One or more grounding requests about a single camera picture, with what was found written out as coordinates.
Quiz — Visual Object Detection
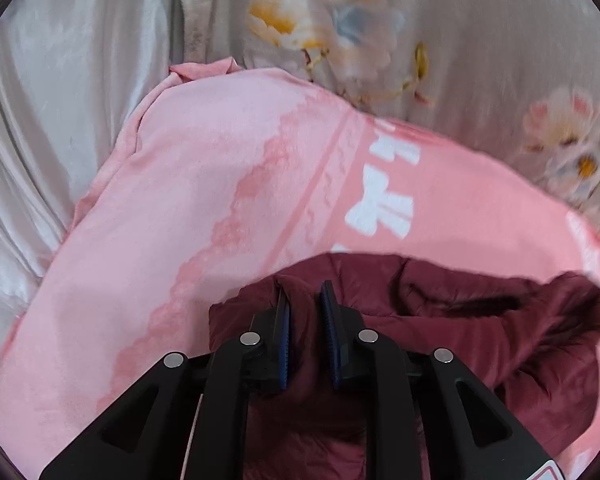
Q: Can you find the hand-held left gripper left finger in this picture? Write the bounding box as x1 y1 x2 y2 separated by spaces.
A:
39 287 291 480

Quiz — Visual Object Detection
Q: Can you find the grey floral quilt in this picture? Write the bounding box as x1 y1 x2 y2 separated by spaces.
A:
172 0 600 241

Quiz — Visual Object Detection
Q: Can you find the pink printed blanket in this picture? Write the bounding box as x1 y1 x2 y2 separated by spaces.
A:
0 57 600 480

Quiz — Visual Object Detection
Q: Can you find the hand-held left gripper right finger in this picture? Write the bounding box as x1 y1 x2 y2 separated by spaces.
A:
320 280 552 480

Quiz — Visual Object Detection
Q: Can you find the maroon puffer jacket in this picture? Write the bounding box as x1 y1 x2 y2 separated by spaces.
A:
208 252 600 480

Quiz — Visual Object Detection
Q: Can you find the silver satin cloth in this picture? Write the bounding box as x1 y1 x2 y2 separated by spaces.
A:
0 0 187 376

